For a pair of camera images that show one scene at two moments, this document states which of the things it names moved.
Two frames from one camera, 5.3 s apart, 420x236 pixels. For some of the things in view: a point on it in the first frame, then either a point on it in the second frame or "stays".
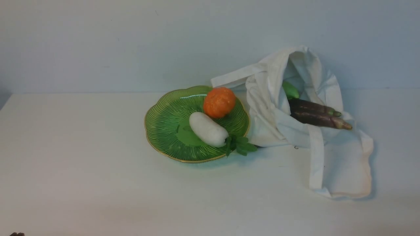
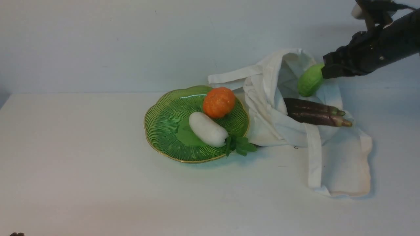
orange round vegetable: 218,102 stays
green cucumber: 291,91 to 310,80
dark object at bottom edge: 15,234 stays
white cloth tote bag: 341,160 stays
